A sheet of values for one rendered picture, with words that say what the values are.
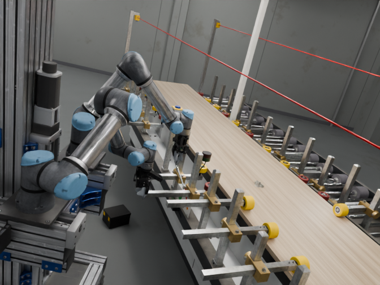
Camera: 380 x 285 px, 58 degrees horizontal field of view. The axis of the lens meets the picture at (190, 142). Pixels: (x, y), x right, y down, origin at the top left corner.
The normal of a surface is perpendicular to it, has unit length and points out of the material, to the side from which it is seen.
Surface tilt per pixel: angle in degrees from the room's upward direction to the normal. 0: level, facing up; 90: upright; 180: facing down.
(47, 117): 90
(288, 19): 90
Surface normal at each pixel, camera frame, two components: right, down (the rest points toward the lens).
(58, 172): -0.08, -0.58
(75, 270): 0.21, -0.90
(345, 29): -0.07, 0.36
